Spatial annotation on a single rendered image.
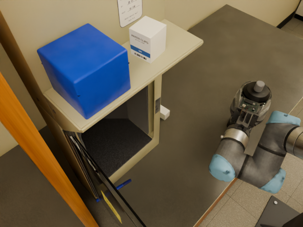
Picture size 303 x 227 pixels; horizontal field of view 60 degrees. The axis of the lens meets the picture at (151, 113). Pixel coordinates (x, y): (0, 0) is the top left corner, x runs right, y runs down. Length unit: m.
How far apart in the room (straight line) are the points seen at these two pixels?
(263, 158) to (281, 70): 0.77
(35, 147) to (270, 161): 0.58
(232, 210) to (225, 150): 1.26
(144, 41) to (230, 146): 0.43
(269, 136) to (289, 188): 1.48
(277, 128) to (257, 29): 1.01
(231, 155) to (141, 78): 0.40
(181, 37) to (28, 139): 0.36
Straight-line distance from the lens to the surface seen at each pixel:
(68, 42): 0.44
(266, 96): 0.98
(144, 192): 0.98
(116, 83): 0.43
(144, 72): 0.50
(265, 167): 0.78
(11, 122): 0.39
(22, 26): 0.43
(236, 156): 0.78
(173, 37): 0.58
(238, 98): 0.96
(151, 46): 0.49
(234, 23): 1.70
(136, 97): 0.87
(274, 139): 0.76
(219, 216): 1.98
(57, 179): 0.54
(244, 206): 2.05
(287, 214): 2.13
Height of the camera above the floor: 1.86
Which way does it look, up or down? 53 degrees down
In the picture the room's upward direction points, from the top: straight up
